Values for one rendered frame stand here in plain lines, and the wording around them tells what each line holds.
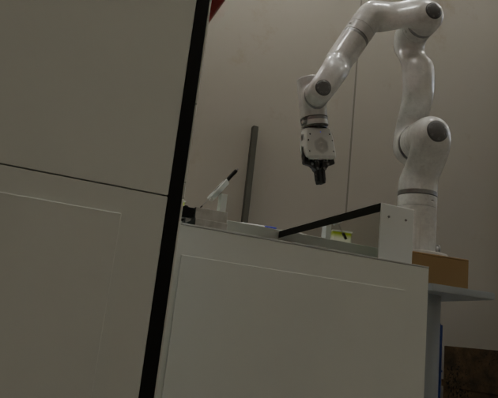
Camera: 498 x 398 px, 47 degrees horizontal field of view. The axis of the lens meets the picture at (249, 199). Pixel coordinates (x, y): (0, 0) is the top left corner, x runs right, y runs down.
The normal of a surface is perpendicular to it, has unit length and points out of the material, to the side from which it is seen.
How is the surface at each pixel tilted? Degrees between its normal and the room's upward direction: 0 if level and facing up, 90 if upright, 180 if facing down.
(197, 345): 90
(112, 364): 90
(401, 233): 90
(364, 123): 90
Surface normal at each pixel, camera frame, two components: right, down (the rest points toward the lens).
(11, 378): 0.38, -0.17
